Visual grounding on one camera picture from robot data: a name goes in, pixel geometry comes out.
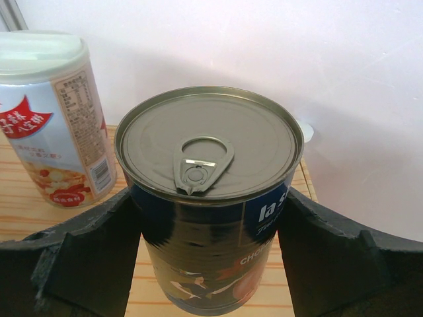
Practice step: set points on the silver round tin can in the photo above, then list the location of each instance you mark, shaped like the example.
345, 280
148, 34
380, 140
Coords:
209, 169

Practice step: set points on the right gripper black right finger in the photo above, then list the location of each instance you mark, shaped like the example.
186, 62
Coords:
338, 267

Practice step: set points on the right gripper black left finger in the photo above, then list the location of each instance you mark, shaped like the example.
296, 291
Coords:
80, 267

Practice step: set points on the white red tall can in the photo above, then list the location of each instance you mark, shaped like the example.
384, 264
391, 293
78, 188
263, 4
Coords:
52, 116

